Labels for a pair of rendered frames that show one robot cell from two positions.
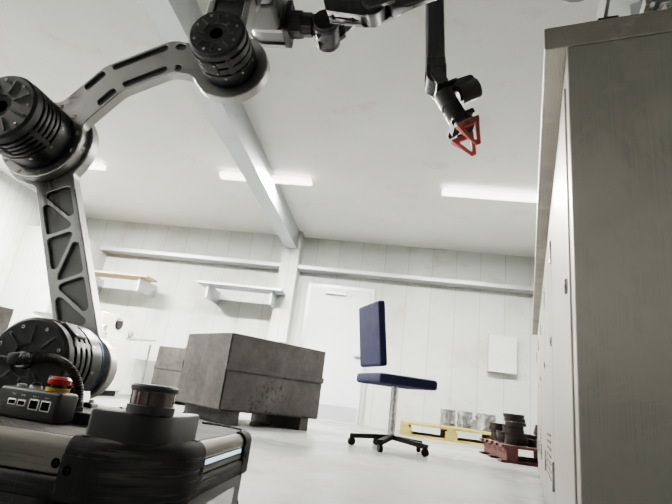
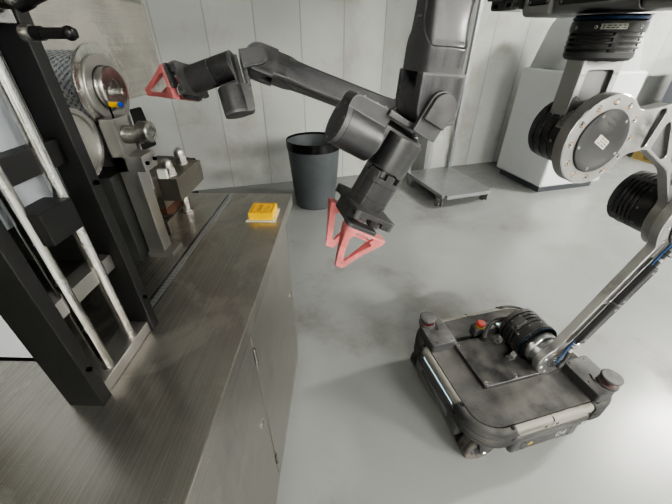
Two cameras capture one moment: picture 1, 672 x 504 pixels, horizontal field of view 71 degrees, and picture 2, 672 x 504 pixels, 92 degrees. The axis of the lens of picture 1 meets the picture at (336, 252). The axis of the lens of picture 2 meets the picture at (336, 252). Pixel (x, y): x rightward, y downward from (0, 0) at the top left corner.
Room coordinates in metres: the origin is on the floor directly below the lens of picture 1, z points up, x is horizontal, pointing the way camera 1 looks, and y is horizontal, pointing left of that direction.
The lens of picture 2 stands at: (1.55, -0.51, 1.33)
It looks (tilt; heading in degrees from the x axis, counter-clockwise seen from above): 33 degrees down; 158
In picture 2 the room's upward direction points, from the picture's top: straight up
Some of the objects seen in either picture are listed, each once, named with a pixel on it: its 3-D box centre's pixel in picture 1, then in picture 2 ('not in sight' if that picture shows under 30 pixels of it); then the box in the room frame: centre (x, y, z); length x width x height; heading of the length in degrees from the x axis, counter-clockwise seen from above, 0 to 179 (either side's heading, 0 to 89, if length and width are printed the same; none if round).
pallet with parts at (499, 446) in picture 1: (553, 440); not in sight; (4.63, -2.23, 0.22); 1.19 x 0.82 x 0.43; 83
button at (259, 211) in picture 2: not in sight; (263, 211); (0.68, -0.38, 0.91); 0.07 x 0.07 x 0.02; 67
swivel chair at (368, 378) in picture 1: (393, 374); not in sight; (4.08, -0.61, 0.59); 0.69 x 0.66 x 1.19; 86
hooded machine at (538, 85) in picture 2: not in sight; (571, 103); (-0.83, 2.97, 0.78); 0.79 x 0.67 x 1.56; 83
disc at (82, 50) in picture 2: not in sight; (103, 88); (0.74, -0.66, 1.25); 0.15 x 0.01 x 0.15; 157
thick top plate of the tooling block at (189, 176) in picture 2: not in sight; (120, 178); (0.51, -0.74, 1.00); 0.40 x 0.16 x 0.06; 67
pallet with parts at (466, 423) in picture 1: (448, 424); not in sight; (6.81, -1.84, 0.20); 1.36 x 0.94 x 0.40; 83
